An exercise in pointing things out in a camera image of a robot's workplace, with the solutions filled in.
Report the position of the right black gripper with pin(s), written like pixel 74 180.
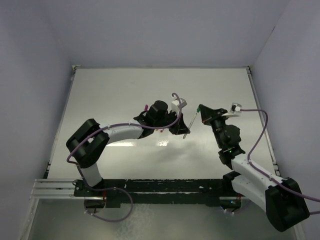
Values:
pixel 208 115

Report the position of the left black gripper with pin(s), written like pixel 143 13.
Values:
pixel 182 128

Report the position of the green-end marker pen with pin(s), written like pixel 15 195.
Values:
pixel 190 125

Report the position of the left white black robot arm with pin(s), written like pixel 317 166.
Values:
pixel 88 143

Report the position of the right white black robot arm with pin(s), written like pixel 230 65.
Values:
pixel 280 198

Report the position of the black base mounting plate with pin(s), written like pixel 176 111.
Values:
pixel 112 193

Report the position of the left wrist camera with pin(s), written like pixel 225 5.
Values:
pixel 177 105

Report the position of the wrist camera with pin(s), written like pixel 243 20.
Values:
pixel 177 105
pixel 235 111

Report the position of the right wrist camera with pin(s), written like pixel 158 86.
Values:
pixel 235 111

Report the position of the aluminium extrusion rail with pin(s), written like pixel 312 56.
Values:
pixel 53 189

